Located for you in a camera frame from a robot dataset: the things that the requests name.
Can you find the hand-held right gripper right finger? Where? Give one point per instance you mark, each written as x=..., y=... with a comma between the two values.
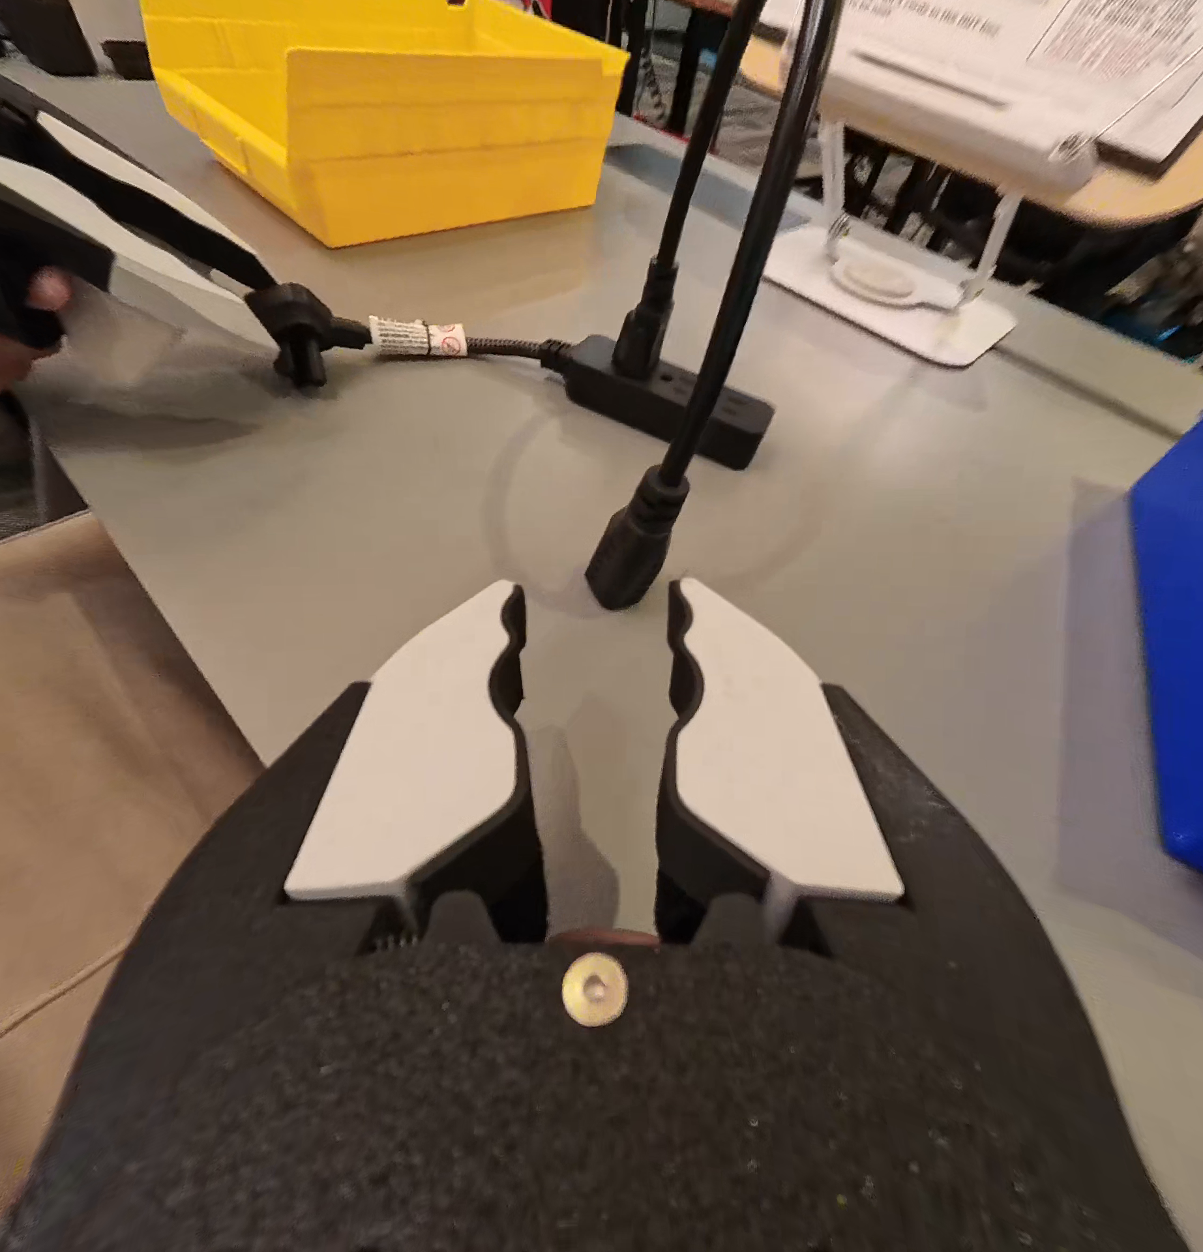
x=787, y=764

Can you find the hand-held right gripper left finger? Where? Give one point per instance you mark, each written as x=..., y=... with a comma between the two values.
x=406, y=764

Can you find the yellow plastic bin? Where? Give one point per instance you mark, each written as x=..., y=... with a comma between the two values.
x=416, y=147

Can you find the black power strip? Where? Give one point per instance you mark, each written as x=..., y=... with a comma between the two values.
x=720, y=431

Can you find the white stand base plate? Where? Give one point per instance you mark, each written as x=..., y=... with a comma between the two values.
x=953, y=323

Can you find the printed instruction sheet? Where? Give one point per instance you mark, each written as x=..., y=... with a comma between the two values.
x=1129, y=59

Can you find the blue plastic bin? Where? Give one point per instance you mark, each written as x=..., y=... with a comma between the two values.
x=1188, y=636

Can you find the grey desk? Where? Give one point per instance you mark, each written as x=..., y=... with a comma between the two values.
x=367, y=490

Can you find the person's left hand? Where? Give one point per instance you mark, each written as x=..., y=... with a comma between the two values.
x=49, y=291

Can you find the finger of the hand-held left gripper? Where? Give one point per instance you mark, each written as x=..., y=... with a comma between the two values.
x=152, y=196
x=172, y=289

